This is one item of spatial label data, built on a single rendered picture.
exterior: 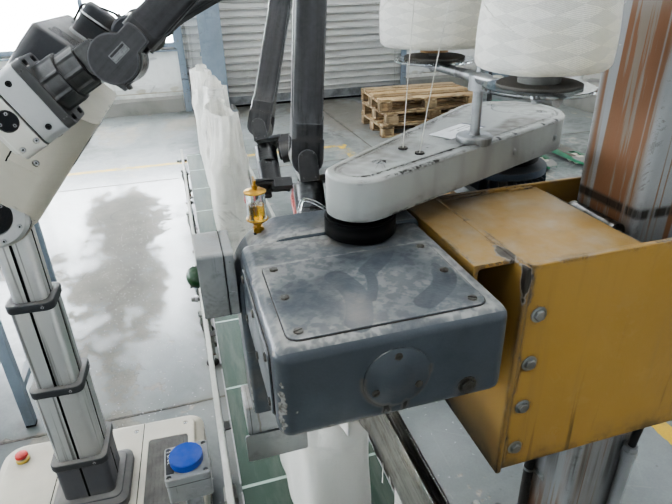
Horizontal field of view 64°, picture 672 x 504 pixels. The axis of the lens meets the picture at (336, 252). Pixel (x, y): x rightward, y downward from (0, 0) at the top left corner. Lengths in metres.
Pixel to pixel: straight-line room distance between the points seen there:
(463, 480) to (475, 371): 1.59
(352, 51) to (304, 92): 7.62
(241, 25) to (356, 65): 1.80
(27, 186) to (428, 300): 0.90
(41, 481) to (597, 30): 1.87
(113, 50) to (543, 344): 0.75
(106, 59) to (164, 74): 7.27
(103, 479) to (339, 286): 1.35
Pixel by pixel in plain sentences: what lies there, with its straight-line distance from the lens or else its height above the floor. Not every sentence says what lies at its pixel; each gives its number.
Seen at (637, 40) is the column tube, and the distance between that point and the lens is 0.77.
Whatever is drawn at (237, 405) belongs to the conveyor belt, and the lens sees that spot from 1.86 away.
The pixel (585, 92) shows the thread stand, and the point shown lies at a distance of 0.63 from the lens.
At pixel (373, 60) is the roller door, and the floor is 0.52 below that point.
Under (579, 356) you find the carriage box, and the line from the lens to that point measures 0.75.
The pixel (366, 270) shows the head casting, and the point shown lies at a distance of 0.58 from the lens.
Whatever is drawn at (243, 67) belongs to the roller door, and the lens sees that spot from 8.22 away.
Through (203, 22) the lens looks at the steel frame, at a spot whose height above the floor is 1.18.
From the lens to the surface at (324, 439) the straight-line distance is 1.16.
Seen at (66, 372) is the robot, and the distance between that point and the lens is 1.58.
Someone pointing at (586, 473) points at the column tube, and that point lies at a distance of 1.06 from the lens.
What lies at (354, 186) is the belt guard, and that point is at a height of 1.41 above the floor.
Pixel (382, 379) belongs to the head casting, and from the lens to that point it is 0.52.
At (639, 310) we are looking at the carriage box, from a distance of 0.77.
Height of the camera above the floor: 1.62
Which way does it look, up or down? 27 degrees down
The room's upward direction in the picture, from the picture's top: 2 degrees counter-clockwise
